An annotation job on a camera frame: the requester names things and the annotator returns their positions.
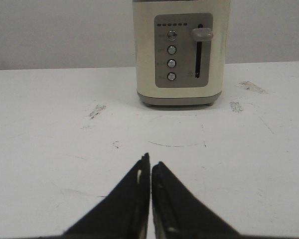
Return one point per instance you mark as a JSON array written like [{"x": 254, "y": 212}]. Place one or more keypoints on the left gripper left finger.
[{"x": 123, "y": 214}]

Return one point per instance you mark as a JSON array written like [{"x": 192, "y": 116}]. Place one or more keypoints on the cream two-slot toaster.
[{"x": 180, "y": 50}]

